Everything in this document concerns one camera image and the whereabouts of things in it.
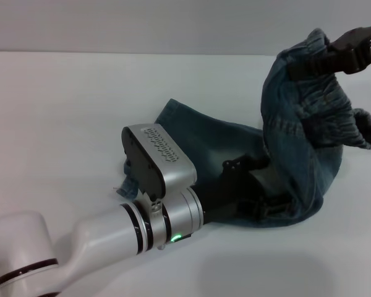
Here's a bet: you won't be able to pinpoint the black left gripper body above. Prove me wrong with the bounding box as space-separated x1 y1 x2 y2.
193 166 291 226

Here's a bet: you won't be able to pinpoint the blue denim shorts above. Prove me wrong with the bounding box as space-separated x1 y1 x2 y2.
116 27 371 230

